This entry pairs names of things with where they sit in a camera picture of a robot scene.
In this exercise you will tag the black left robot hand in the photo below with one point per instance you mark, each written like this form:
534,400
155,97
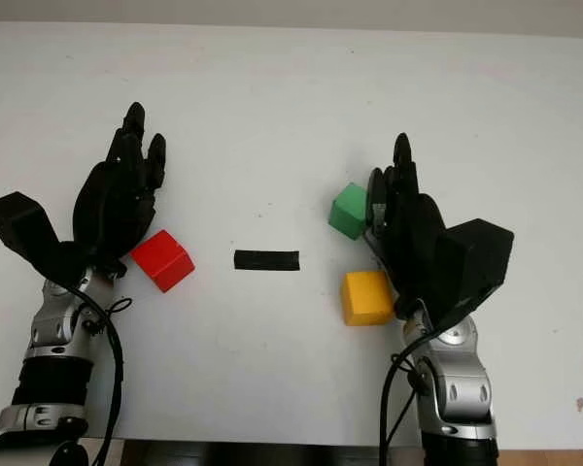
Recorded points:
112,204

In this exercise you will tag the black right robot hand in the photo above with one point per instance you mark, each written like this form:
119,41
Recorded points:
410,228

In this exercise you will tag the black tape strip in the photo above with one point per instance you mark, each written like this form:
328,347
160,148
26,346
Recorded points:
267,260

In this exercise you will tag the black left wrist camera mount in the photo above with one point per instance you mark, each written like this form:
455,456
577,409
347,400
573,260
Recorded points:
22,218

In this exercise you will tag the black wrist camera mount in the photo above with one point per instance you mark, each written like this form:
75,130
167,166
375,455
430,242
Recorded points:
476,262
22,218

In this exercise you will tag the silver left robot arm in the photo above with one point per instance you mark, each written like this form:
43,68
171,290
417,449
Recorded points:
48,335

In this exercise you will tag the dark robot torso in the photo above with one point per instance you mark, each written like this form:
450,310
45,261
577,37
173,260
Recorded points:
272,454

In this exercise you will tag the yellow block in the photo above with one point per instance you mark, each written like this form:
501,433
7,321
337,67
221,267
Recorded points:
366,298

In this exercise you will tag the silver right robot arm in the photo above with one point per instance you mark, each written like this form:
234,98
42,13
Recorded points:
459,383

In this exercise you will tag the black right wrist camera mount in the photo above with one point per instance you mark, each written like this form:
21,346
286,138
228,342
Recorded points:
476,262

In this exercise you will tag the green block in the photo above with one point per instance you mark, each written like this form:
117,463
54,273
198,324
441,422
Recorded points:
348,209

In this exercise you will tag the red block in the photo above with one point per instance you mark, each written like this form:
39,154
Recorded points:
162,259

